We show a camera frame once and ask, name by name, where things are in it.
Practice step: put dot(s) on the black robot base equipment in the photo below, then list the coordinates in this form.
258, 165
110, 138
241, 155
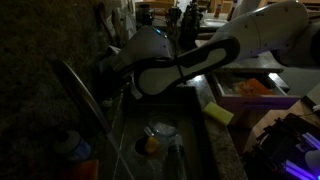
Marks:
280, 144

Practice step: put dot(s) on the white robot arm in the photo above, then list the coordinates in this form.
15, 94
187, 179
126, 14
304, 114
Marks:
284, 27

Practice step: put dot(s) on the chrome kitchen tap spout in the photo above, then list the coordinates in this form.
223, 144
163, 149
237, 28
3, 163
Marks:
80, 95

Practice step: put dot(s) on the clear glass bowl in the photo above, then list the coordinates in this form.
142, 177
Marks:
162, 125

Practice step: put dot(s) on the stainless steel sink basin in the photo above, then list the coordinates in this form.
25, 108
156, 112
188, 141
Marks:
163, 138

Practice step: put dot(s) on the yellow object in sink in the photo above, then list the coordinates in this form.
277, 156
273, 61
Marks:
151, 145

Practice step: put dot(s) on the yellow green sponge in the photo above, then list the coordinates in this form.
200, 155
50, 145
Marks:
218, 113

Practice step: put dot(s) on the open white drawer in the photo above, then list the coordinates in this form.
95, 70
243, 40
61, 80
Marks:
224, 83

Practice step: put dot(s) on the black knife block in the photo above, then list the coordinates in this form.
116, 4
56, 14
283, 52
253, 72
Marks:
190, 26

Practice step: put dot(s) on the black coffee maker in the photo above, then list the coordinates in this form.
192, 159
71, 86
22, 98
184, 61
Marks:
144, 15

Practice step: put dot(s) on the dark bottle in sink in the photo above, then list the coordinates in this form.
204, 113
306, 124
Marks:
175, 163

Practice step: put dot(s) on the orange package in drawer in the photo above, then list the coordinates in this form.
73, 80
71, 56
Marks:
252, 87

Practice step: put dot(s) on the orange sponge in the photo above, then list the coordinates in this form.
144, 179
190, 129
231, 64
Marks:
87, 170

